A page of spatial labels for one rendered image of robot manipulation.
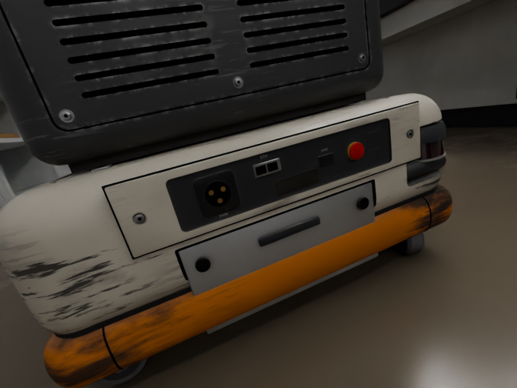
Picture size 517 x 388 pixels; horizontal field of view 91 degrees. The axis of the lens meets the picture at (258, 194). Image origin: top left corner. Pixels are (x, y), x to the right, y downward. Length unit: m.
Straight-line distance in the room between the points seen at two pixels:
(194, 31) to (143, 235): 0.26
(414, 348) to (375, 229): 0.15
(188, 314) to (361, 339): 0.22
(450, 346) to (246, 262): 0.26
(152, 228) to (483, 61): 1.55
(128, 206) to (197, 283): 0.12
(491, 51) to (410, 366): 1.43
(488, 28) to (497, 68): 0.17
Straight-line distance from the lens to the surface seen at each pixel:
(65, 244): 0.32
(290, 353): 0.39
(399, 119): 0.41
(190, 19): 0.39
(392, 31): 1.66
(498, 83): 1.61
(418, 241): 0.52
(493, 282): 0.52
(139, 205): 0.29
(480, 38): 1.64
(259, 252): 0.33
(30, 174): 3.08
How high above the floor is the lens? 0.30
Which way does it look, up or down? 17 degrees down
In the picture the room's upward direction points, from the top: 13 degrees counter-clockwise
